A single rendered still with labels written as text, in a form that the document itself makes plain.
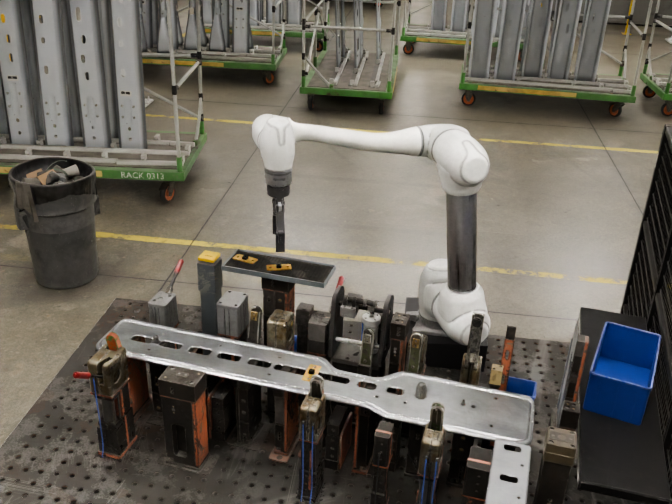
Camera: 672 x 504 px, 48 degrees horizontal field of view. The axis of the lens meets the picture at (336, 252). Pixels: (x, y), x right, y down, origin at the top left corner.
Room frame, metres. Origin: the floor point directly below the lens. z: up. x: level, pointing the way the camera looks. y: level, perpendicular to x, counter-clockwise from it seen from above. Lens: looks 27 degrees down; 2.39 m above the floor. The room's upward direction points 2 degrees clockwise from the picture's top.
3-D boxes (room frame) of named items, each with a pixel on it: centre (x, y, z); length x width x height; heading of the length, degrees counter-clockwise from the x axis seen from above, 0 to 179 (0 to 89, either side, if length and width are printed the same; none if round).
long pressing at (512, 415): (1.89, 0.08, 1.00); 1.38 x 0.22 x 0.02; 75
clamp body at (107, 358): (1.87, 0.68, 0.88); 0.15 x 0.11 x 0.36; 165
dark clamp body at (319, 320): (2.09, 0.04, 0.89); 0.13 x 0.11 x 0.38; 165
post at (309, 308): (2.13, 0.10, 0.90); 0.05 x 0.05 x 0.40; 75
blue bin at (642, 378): (1.83, -0.86, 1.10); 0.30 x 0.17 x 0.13; 155
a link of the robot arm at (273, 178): (2.27, 0.19, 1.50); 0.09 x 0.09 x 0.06
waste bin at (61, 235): (4.20, 1.71, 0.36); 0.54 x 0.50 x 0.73; 174
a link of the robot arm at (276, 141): (2.29, 0.20, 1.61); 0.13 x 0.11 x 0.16; 17
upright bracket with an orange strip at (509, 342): (1.89, -0.53, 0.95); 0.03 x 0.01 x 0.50; 75
